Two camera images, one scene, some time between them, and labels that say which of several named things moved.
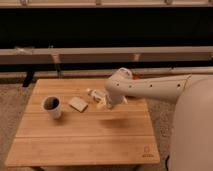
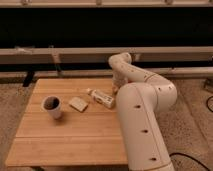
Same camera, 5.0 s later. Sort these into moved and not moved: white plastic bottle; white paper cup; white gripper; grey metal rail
Moved: white gripper
Not moved: grey metal rail; white plastic bottle; white paper cup
